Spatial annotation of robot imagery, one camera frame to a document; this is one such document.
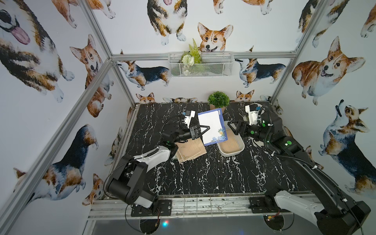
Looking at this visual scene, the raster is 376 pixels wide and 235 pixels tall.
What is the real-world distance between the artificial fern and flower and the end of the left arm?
0.37m

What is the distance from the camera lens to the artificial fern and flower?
31.5 inches

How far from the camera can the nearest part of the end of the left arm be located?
2.10 feet
